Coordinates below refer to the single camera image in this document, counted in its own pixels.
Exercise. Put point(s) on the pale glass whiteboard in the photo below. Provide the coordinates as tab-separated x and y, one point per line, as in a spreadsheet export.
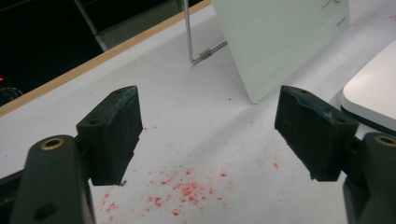
274	46

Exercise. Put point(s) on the white rounded eraser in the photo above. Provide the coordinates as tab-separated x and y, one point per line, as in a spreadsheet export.
373	90

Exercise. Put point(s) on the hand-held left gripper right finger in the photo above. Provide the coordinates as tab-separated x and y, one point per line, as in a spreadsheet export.
314	133

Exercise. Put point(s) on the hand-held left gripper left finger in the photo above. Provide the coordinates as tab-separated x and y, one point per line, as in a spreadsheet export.
109	137

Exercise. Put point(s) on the metal whiteboard stand rod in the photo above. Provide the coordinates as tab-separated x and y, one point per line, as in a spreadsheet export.
189	31

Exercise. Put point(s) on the white table cover board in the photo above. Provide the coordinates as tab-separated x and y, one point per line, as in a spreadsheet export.
199	130

